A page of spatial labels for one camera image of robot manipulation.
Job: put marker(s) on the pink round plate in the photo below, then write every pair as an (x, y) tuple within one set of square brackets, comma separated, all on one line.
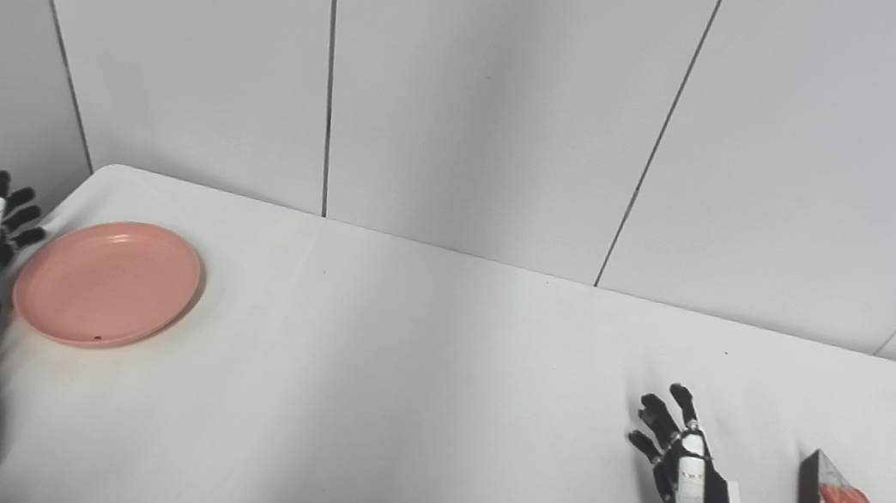
[(106, 283)]

